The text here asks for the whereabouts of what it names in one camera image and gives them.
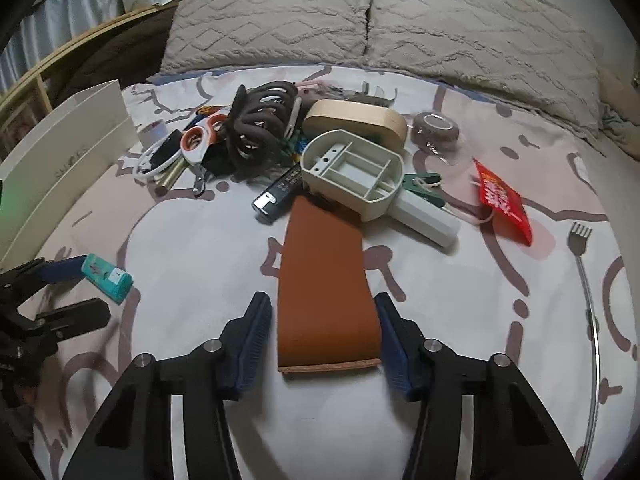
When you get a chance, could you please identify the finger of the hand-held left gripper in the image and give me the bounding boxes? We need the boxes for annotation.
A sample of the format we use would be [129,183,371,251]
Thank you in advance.
[35,297,112,342]
[0,255,88,293]

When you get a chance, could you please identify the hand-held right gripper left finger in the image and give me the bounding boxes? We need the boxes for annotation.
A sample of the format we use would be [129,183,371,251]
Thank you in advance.
[62,291,273,480]

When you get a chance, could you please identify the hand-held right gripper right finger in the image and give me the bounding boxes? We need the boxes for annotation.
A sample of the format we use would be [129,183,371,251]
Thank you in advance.
[372,292,583,480]

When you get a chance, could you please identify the small teal plastic case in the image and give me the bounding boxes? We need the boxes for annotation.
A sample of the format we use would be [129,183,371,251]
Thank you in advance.
[82,254,135,303]

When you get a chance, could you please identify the brown leather strap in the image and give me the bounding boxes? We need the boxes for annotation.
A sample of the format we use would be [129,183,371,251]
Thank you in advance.
[276,195,382,375]

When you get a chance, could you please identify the white storage box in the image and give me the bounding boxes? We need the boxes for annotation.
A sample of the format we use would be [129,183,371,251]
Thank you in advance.
[0,79,141,271]

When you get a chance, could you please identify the cartoon printed blanket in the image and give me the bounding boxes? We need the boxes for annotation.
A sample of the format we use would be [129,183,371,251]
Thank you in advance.
[30,62,640,480]

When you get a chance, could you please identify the gold tube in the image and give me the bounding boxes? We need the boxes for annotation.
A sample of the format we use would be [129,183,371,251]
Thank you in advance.
[159,162,188,196]

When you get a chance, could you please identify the black lighter silver cap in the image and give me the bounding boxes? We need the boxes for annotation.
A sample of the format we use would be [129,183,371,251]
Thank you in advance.
[251,165,306,225]

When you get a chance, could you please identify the white tape roll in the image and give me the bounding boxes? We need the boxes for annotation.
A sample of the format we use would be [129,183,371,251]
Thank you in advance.
[137,120,168,146]

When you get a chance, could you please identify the green clothes peg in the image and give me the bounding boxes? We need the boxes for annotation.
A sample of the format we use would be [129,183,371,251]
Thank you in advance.
[400,172,446,208]

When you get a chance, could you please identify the wooden shelf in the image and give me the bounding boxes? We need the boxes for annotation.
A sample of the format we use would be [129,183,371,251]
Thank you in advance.
[0,2,178,126]

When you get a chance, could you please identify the red packet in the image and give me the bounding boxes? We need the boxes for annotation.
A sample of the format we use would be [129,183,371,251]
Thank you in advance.
[471,157,533,247]

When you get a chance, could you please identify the orange white scissors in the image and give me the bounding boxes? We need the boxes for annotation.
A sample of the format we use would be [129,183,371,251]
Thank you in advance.
[180,112,231,198]

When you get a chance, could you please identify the brown hair claw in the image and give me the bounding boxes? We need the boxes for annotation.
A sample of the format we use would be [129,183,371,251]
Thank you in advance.
[222,80,303,183]

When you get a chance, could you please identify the metal back scratcher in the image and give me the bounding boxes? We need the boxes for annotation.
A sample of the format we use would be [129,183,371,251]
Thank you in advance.
[567,221,601,466]

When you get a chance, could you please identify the brown tape roll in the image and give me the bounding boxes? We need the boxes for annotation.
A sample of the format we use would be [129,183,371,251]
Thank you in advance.
[412,111,460,143]

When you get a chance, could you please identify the beige oval box lid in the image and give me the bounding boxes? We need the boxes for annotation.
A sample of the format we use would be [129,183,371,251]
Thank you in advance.
[302,100,407,153]

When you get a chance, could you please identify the grey curtain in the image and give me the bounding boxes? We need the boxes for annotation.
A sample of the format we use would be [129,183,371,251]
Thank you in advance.
[0,0,126,91]

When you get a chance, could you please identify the metal hair clip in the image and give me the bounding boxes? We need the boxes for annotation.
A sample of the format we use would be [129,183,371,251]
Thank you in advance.
[357,82,398,108]

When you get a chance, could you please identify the beige knitted pillow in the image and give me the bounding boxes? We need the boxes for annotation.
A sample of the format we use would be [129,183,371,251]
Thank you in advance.
[160,0,376,76]
[365,0,601,133]

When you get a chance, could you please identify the beige plush blanket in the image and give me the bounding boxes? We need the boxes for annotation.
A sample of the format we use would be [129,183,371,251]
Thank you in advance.
[597,67,640,131]

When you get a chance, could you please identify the white plastic ring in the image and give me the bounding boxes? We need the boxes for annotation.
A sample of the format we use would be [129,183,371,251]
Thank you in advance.
[134,130,186,183]

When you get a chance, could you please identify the grey plastic handled holder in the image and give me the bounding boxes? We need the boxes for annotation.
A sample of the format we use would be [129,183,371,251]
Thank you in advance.
[300,129,461,251]

